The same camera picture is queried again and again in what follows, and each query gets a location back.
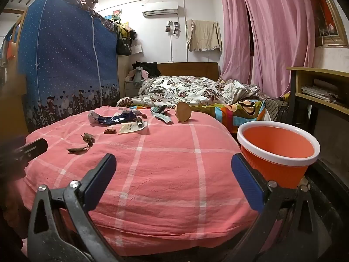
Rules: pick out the brown hat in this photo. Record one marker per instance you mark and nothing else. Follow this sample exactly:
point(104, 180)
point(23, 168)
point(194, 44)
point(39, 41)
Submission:
point(86, 0)

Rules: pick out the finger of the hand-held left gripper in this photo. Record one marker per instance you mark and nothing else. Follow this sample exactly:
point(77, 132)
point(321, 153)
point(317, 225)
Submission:
point(35, 147)

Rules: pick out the gold framed picture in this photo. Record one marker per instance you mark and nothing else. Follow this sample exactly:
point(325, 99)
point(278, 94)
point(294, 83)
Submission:
point(331, 13)

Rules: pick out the wall photos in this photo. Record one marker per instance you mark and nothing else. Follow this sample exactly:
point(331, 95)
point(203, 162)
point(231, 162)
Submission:
point(173, 29)

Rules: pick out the wooden clothes rack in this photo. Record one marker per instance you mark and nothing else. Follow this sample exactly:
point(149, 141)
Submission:
point(12, 46)

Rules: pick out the beige hanging towel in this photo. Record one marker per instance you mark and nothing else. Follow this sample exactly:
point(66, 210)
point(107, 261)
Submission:
point(204, 35)

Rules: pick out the blue fabric wardrobe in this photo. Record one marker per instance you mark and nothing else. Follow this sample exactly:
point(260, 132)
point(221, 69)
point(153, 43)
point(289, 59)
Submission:
point(68, 60)

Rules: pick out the white wall paper note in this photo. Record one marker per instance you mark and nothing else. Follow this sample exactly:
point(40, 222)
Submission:
point(137, 48)

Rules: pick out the pink checked quilt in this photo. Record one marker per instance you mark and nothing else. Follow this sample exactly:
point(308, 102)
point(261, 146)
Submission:
point(163, 174)

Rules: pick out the colourful cartoon bed sheet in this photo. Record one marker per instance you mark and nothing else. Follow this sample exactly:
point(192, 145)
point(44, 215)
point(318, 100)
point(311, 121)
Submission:
point(240, 112)

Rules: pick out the orange bin with white rim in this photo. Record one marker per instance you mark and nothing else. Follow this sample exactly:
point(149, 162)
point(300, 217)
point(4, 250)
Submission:
point(275, 147)

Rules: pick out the pile of clothes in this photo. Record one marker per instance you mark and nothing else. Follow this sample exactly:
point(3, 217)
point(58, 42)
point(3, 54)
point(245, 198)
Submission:
point(144, 71)

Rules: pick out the floral satin quilt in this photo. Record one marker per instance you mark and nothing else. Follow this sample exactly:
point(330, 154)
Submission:
point(190, 90)

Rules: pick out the pink curtain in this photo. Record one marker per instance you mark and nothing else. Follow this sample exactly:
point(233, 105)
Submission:
point(270, 32)

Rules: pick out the white air conditioner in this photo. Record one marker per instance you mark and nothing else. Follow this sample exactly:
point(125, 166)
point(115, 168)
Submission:
point(160, 8)

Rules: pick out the curled dried leaf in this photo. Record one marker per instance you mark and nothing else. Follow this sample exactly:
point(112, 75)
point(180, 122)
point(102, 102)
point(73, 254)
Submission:
point(88, 138)

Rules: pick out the small dark tube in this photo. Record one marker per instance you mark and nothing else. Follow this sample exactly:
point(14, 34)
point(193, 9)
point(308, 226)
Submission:
point(140, 122)

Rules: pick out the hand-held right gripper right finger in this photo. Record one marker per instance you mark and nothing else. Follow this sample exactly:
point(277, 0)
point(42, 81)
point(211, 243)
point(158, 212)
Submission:
point(246, 185)

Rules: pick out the pink wrapper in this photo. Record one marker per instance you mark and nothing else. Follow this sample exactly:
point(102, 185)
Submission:
point(140, 114)

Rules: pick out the dark blue foil wrapper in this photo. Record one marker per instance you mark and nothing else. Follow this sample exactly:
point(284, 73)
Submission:
point(114, 118)

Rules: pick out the colourful wall poster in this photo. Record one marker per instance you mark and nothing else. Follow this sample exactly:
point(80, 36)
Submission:
point(116, 15)

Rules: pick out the black hanging bag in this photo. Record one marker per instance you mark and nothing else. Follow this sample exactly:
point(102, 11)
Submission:
point(124, 46)

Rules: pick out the white green printed sachet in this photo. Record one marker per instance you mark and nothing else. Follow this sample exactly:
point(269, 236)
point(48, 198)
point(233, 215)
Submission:
point(163, 118)

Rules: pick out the cut sweet potato piece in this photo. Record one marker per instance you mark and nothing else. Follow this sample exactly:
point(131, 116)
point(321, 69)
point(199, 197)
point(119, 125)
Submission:
point(183, 112)

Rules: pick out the wooden headboard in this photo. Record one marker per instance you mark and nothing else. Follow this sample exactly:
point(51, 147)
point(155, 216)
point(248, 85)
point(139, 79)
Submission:
point(188, 69)

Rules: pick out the stack of papers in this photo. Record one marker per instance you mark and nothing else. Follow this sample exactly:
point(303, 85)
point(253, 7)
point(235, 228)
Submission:
point(320, 91)

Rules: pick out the dark green sachet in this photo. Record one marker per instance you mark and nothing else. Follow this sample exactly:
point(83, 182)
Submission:
point(159, 109)

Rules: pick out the yellow hanging clothes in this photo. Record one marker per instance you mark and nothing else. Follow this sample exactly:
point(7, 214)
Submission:
point(124, 30)

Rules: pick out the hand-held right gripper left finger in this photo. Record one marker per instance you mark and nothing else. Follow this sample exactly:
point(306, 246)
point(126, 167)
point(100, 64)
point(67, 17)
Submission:
point(101, 180)

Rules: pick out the beige nightstand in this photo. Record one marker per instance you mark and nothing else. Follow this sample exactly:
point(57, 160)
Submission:
point(131, 88)

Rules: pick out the wooden desk with black legs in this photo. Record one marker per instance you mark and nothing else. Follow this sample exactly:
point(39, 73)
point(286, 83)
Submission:
point(319, 71)

